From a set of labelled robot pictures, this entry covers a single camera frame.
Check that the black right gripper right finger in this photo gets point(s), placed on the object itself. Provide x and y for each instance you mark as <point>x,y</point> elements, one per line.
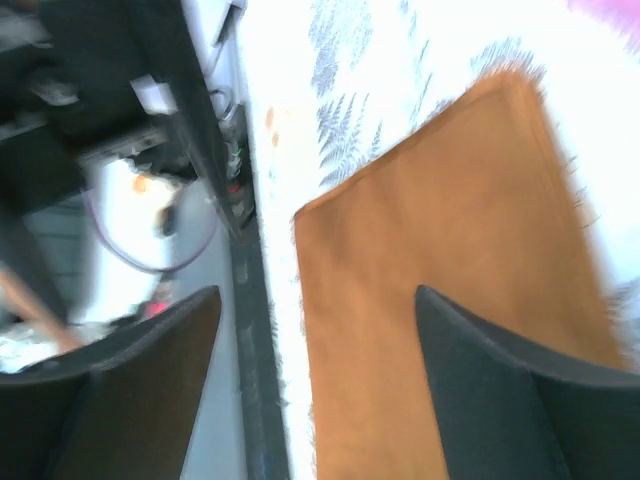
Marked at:
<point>510,408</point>

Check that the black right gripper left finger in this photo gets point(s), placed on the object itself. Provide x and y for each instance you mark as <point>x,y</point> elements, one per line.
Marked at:
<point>123,407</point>

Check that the orange cloth napkin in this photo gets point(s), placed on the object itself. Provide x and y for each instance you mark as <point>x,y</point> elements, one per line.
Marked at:
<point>476,205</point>

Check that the floral patterned table mat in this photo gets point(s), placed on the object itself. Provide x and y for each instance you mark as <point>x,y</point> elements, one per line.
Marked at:
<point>333,84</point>

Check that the pink cloth placemat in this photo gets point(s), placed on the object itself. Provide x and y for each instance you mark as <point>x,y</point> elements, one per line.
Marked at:
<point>623,14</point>

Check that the aluminium frame rail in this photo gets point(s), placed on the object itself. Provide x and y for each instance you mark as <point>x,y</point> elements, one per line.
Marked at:
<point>259,391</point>

